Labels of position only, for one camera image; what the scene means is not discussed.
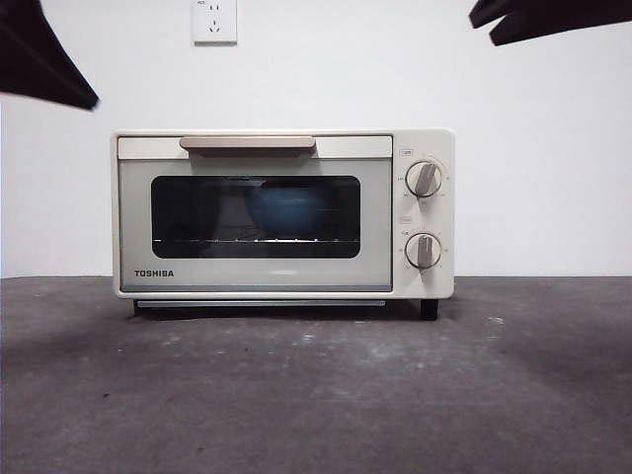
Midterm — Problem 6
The glass-windowed oven door with handle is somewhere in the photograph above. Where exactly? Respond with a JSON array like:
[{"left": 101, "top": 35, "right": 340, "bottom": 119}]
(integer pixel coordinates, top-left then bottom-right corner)
[{"left": 117, "top": 134, "right": 395, "bottom": 293}]

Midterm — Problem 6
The blue ribbed bowl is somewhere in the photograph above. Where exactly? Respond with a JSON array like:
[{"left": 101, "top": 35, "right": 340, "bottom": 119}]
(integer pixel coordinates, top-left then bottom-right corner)
[{"left": 244, "top": 179, "right": 343, "bottom": 239}]

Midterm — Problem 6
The cream Toshiba toaster oven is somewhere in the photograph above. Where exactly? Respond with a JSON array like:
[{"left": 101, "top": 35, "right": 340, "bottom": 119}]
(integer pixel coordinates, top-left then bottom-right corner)
[{"left": 112, "top": 128, "right": 456, "bottom": 321}]

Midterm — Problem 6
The temperature knob with taupe grip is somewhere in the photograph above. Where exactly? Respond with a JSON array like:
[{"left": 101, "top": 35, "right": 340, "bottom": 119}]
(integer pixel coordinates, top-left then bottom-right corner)
[{"left": 405, "top": 160, "right": 443, "bottom": 199}]

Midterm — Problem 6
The timer knob with taupe grip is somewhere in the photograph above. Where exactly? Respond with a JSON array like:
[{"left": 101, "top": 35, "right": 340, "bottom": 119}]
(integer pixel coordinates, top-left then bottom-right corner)
[{"left": 404, "top": 231, "right": 443, "bottom": 271}]

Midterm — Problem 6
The white wall socket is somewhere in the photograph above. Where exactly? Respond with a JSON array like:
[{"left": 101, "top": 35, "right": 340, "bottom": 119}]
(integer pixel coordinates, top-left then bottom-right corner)
[{"left": 193, "top": 0, "right": 239, "bottom": 47}]

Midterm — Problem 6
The wire oven rack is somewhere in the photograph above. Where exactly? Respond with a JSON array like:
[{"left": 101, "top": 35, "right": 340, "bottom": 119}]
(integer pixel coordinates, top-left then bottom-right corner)
[{"left": 152, "top": 236, "right": 359, "bottom": 245}]

